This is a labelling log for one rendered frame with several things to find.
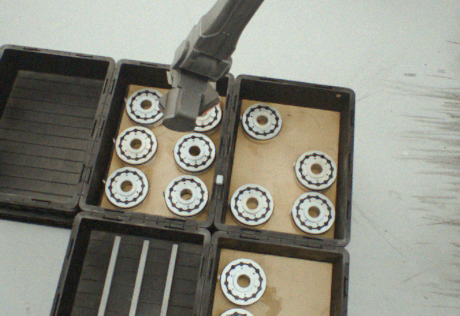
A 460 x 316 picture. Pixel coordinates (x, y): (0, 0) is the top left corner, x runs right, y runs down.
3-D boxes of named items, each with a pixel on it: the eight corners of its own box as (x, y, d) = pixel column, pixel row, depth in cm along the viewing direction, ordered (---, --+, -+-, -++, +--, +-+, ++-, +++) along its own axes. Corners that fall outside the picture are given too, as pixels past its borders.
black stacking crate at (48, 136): (18, 68, 139) (2, 44, 129) (123, 82, 138) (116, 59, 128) (-32, 206, 123) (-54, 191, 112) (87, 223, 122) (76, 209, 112)
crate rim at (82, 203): (118, 62, 130) (117, 57, 127) (235, 77, 129) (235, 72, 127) (79, 213, 113) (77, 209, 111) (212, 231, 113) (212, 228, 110)
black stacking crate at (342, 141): (234, 96, 138) (236, 74, 127) (343, 111, 137) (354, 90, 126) (213, 241, 121) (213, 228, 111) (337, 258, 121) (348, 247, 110)
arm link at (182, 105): (234, 52, 85) (186, 35, 82) (226, 113, 81) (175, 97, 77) (205, 81, 95) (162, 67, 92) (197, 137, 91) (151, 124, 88)
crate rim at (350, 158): (235, 77, 129) (235, 72, 127) (353, 93, 128) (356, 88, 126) (212, 231, 113) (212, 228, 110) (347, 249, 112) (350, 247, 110)
